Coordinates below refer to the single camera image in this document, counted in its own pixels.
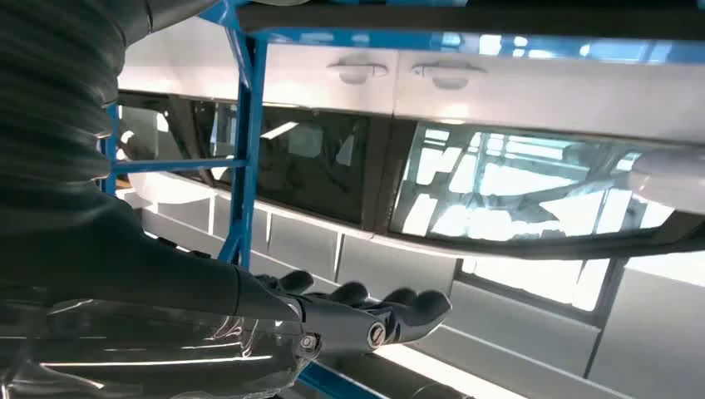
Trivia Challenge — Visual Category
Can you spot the blue metal shelf rack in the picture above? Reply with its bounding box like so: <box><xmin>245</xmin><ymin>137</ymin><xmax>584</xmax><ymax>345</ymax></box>
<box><xmin>99</xmin><ymin>0</ymin><xmax>705</xmax><ymax>399</ymax></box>

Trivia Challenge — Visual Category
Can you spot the white car body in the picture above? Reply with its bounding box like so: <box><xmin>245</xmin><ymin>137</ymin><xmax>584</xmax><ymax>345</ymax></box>
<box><xmin>116</xmin><ymin>16</ymin><xmax>705</xmax><ymax>263</ymax></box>

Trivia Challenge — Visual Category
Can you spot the white car side mirror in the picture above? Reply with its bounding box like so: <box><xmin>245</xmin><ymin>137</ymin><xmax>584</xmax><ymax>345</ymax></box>
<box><xmin>628</xmin><ymin>147</ymin><xmax>705</xmax><ymax>217</ymax></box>

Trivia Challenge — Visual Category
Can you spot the white car door handle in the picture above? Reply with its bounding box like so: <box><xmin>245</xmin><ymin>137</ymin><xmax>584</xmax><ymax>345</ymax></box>
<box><xmin>412</xmin><ymin>59</ymin><xmax>487</xmax><ymax>91</ymax></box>
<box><xmin>327</xmin><ymin>55</ymin><xmax>390</xmax><ymax>85</ymax></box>

